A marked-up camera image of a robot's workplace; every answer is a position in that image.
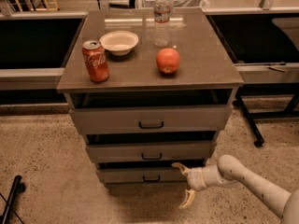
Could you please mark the grey drawer cabinet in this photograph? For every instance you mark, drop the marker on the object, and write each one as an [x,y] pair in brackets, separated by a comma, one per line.
[206,76]

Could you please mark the white wire basket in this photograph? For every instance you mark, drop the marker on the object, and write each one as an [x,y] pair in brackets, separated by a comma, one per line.
[177,3]

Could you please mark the grey bottom drawer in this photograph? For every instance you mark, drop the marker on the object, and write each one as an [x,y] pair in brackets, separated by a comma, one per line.
[147,175]

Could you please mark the black stand leg left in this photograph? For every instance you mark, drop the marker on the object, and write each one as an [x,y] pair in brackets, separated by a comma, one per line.
[17,188]

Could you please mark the black table leg frame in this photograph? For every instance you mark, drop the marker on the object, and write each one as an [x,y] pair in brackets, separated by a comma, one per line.
[288,112]

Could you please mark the grey middle drawer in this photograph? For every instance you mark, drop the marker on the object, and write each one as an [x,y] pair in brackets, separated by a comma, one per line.
[151,151]

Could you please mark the red apple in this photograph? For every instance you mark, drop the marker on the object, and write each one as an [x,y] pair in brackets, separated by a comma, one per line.
[168,60]

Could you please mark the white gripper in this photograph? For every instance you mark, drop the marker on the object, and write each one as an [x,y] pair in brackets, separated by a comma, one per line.
[196,178]

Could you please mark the grey drawer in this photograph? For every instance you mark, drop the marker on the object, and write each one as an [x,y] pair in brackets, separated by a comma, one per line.
[151,119]
[151,151]
[147,175]

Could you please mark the red cola can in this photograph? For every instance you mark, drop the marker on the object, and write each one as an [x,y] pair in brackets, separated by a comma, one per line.
[95,60]

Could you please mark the clear plastic water bottle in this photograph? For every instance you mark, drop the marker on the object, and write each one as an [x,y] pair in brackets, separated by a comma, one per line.
[162,12]

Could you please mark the grey top drawer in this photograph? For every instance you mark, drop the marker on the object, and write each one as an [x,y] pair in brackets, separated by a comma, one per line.
[151,119]

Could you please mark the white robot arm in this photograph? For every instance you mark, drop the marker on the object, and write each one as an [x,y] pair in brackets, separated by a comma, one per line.
[229,170]

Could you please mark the white paper bowl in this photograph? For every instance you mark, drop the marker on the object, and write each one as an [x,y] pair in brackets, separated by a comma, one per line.
[119,43]

